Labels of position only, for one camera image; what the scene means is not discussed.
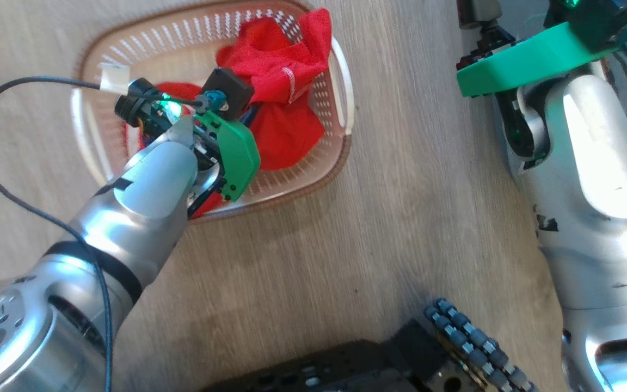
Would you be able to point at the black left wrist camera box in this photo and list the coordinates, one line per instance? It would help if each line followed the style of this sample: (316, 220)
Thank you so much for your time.
(232, 90)

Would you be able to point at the red clothing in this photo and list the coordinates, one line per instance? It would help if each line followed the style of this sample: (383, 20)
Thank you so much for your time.
(281, 136)

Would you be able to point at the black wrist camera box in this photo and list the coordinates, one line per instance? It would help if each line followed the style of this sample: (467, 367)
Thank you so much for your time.
(232, 90)
(596, 22)

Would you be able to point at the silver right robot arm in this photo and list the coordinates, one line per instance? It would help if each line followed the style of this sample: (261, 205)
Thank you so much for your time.
(591, 163)

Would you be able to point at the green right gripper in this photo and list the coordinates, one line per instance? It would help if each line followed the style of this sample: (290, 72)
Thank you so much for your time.
(531, 60)

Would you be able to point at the white perforated laundry basket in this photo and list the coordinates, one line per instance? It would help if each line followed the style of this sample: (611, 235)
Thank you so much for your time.
(183, 38)

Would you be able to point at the roller-rimmed robot wheel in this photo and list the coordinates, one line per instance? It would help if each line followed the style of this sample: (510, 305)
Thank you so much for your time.
(466, 337)

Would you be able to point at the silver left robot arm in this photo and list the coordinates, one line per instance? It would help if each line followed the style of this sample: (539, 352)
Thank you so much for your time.
(145, 185)

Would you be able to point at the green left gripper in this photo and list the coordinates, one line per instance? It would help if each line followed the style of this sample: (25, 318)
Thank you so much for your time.
(234, 155)

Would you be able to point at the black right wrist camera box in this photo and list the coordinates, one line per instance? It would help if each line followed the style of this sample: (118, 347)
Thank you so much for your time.
(596, 22)

